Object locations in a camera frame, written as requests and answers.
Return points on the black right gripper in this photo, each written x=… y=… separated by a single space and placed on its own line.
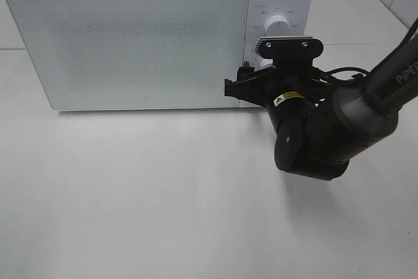
x=281 y=96

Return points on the white microwave knob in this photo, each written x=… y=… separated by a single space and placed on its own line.
x=265 y=63
x=277 y=24

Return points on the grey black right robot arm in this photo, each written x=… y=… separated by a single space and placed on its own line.
x=320 y=121

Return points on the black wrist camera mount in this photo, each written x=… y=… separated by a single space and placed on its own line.
x=291 y=56

